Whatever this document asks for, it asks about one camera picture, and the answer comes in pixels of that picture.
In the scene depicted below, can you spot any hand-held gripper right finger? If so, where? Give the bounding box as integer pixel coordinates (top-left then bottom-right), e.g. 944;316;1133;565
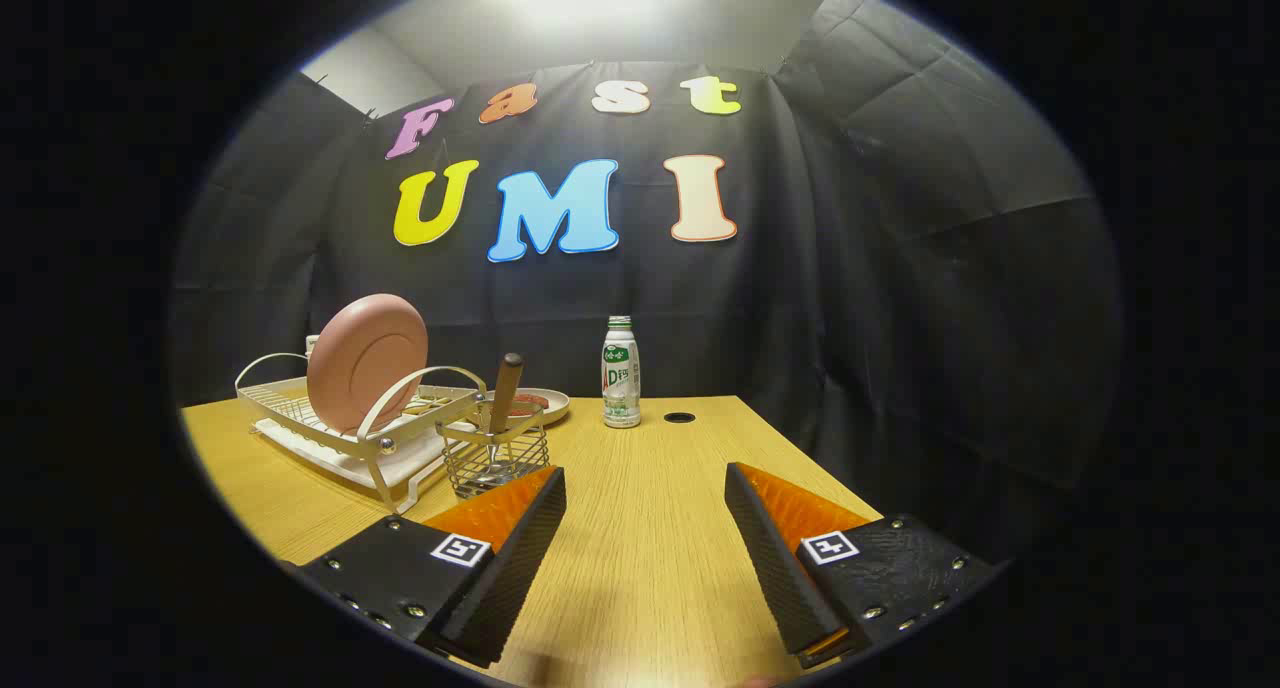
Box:
724;462;1006;669

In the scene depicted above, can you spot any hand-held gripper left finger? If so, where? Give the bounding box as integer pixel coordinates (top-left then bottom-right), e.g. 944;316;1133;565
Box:
283;465;567;669

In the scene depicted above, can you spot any metal wire basket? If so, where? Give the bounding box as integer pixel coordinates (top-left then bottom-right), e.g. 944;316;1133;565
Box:
437;400;551;499

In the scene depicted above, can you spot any white wire dish rack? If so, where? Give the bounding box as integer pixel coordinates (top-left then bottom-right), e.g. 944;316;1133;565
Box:
235;353;488;514

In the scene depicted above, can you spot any wooden-handled metal spoon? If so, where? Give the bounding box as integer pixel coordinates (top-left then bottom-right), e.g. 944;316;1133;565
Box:
487;353;525;484

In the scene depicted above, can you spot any pink plate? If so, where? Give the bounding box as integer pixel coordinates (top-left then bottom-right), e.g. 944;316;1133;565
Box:
307;294;429;434

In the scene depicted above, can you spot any cream round plate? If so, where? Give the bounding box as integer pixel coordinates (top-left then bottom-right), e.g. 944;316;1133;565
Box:
480;388;571;427

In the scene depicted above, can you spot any white drain tray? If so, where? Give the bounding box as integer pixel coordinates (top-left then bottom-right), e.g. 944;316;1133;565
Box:
255;408;476;489

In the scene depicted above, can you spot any white drink bottle green label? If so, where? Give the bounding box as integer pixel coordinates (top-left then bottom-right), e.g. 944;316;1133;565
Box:
601;315;642;429

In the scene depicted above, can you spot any black backdrop cloth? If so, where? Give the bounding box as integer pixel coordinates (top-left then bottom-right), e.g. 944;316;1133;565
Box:
170;0;1121;569

